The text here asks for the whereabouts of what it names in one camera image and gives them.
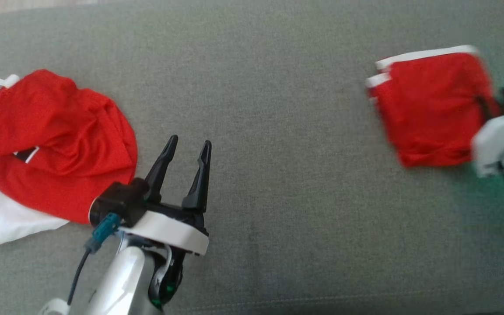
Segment left black cable teal plug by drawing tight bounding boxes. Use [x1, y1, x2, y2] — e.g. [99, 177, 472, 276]
[66, 213, 121, 307]

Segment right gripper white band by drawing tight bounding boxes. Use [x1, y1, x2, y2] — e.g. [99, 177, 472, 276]
[471, 94, 504, 179]

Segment red jersey with white sleeves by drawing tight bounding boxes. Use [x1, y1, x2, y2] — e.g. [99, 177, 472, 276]
[0, 69, 139, 245]

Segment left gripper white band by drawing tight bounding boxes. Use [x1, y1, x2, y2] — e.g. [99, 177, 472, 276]
[118, 135, 213, 257]

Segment large grey sofa seat cushion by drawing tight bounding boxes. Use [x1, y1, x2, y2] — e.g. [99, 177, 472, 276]
[0, 0, 504, 315]

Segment red shorts with white stripe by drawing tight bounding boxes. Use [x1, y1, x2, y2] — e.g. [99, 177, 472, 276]
[365, 45, 504, 168]

